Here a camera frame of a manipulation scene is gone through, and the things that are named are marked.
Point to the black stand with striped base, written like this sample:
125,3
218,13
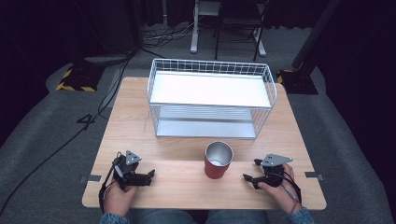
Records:
297,81
79,79

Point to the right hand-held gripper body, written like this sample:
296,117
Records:
274,169

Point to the black metal chair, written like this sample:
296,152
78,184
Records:
239,21

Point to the person's leg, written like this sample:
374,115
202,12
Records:
162,217
238,218

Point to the grey tape strip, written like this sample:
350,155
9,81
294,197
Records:
93,178
313,175

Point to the white desk frame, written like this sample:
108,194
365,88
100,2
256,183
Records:
194,34

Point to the person's right leg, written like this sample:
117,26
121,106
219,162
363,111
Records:
238,218

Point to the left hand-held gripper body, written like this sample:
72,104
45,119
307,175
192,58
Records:
126,169

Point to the red metal cup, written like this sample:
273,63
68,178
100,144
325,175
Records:
214,169

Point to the person's right hand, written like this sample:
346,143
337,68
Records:
281,194

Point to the person's left hand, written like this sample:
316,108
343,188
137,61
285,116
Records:
118,199

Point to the person's left leg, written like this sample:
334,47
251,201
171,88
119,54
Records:
162,217

